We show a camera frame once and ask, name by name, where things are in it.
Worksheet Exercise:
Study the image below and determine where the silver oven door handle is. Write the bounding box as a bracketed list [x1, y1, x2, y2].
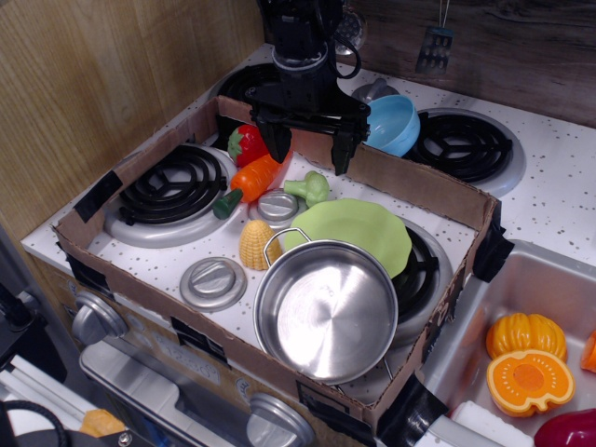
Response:
[79, 342, 248, 446]

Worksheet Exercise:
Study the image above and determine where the whole orange toy pumpkin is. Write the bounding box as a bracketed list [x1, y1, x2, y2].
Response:
[485, 313, 568, 362]

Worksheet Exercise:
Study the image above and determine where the hanging silver slotted spoon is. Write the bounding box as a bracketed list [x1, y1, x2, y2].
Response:
[335, 1, 368, 56]

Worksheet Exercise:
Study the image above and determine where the orange toy carrot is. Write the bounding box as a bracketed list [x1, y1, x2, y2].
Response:
[212, 155, 290, 220]

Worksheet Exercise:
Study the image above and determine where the front left black burner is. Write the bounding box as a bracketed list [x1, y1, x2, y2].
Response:
[104, 143, 237, 249]

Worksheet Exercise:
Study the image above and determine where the right silver oven knob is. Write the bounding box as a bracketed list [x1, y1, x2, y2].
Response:
[246, 393, 316, 447]

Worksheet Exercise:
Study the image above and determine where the back grey stove knob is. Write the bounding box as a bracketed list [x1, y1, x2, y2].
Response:
[352, 78, 400, 104]

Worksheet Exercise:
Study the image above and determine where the hanging grey spatula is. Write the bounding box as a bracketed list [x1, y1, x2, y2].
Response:
[415, 0, 454, 76]

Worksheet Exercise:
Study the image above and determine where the upper grey stove knob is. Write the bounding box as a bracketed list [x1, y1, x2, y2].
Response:
[249, 188, 307, 231]

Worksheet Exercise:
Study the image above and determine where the yellow toy corn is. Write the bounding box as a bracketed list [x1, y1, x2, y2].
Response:
[239, 220, 283, 271]

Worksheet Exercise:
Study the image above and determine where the red toy strawberry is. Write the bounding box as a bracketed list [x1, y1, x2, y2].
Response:
[227, 124, 269, 168]

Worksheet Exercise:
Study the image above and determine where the green toy broccoli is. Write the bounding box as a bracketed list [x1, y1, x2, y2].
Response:
[283, 170, 331, 208]

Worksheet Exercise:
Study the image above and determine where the metal sink basin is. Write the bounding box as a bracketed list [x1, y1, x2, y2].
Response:
[417, 241, 595, 446]

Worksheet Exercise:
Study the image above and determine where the left silver oven knob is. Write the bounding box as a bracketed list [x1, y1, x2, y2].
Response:
[72, 291, 128, 345]

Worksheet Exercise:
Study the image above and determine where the light green plate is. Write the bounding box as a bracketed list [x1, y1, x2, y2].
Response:
[284, 198, 413, 278]

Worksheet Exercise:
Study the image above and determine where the silver oven knob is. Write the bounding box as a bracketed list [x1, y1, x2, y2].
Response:
[72, 291, 128, 345]
[246, 393, 316, 447]

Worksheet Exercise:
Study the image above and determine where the steel pot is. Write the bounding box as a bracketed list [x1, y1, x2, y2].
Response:
[253, 229, 399, 386]

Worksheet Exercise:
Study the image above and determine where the black cable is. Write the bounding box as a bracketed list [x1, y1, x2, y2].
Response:
[0, 400, 71, 447]

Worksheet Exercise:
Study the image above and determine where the back left black burner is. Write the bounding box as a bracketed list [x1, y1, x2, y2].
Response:
[209, 63, 280, 105]

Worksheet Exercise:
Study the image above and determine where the grey stove knob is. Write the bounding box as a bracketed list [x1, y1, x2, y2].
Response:
[249, 188, 307, 231]
[352, 78, 400, 104]
[180, 257, 248, 312]

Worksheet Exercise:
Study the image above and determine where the black burner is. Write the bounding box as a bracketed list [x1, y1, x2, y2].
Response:
[404, 108, 526, 197]
[104, 143, 237, 249]
[209, 63, 280, 105]
[391, 220, 453, 349]

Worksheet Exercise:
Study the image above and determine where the light blue bowl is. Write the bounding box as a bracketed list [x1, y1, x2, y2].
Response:
[365, 95, 421, 157]

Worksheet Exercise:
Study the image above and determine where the halved orange toy pumpkin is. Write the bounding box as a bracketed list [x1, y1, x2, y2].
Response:
[486, 349, 576, 418]

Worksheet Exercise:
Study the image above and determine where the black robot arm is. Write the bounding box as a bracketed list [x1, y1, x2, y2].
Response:
[246, 1, 371, 175]

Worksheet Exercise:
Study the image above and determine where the dark red toy vegetable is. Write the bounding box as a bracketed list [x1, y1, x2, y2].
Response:
[534, 409, 595, 447]

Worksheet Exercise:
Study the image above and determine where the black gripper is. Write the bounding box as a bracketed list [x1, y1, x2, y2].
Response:
[245, 68, 371, 176]

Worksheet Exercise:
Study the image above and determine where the front right black burner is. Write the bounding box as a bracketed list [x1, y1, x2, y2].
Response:
[391, 220, 453, 349]

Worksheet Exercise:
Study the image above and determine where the lower grey stove knob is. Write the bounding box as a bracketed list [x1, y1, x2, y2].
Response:
[180, 257, 248, 312]

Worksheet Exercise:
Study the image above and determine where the back right black burner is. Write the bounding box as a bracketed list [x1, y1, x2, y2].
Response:
[404, 108, 526, 197]

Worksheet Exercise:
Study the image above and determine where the orange toy at edge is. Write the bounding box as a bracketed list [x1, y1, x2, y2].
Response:
[580, 331, 596, 373]

